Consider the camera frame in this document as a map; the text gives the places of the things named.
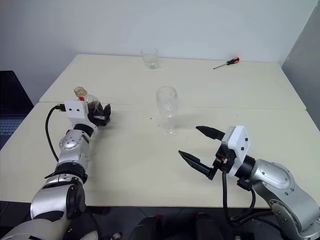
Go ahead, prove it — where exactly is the clear bottle with dark beads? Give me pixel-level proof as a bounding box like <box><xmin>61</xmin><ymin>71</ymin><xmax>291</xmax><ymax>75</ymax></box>
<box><xmin>73</xmin><ymin>86</ymin><xmax>105</xmax><ymax>120</ymax></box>

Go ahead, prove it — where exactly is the clear glass tumbler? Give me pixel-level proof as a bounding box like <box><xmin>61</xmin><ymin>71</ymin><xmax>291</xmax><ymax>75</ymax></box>
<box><xmin>140</xmin><ymin>47</ymin><xmax>160</xmax><ymax>70</ymax></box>

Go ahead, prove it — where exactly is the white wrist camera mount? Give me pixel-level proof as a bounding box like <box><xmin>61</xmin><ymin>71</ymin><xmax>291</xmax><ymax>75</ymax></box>
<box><xmin>63</xmin><ymin>99</ymin><xmax>99</xmax><ymax>138</ymax></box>
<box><xmin>219</xmin><ymin>125</ymin><xmax>252</xmax><ymax>177</ymax></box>

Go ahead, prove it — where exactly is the orange black handled screwdriver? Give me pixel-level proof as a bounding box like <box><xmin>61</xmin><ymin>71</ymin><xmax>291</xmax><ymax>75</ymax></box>
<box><xmin>213</xmin><ymin>57</ymin><xmax>240</xmax><ymax>70</ymax></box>

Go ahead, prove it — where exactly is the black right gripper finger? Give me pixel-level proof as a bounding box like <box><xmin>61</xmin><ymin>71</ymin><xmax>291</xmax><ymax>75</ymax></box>
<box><xmin>195</xmin><ymin>125</ymin><xmax>227</xmax><ymax>142</ymax></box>
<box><xmin>178</xmin><ymin>150</ymin><xmax>218</xmax><ymax>181</ymax></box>

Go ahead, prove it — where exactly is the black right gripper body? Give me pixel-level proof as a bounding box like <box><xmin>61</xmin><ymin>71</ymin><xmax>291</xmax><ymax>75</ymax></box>
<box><xmin>212</xmin><ymin>143</ymin><xmax>237</xmax><ymax>175</ymax></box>

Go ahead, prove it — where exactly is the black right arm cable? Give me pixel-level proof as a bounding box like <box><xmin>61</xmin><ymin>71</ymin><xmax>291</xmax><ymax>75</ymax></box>
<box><xmin>221</xmin><ymin>171</ymin><xmax>276</xmax><ymax>227</ymax></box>

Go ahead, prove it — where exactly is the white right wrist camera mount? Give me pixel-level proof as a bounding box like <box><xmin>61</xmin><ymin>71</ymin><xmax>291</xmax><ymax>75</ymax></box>
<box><xmin>219</xmin><ymin>125</ymin><xmax>252</xmax><ymax>177</ymax></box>

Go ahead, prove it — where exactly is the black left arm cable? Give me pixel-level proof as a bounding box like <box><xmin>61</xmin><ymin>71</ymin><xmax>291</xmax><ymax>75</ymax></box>
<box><xmin>45</xmin><ymin>102</ymin><xmax>66</xmax><ymax>162</ymax></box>

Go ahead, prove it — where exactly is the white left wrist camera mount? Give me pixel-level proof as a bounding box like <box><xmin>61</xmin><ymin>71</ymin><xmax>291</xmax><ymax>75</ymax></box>
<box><xmin>63</xmin><ymin>99</ymin><xmax>99</xmax><ymax>138</ymax></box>

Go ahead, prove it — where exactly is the clear wine glass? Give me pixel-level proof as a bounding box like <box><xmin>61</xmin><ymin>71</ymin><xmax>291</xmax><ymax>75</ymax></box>
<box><xmin>155</xmin><ymin>86</ymin><xmax>181</xmax><ymax>136</ymax></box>

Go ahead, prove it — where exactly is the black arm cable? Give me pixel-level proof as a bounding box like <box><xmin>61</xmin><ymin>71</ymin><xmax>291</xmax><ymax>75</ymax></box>
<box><xmin>221</xmin><ymin>171</ymin><xmax>276</xmax><ymax>227</ymax></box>
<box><xmin>45</xmin><ymin>102</ymin><xmax>66</xmax><ymax>162</ymax></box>

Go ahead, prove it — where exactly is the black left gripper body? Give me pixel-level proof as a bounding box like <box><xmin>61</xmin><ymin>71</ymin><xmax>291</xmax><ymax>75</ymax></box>
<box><xmin>86</xmin><ymin>112</ymin><xmax>111</xmax><ymax>128</ymax></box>

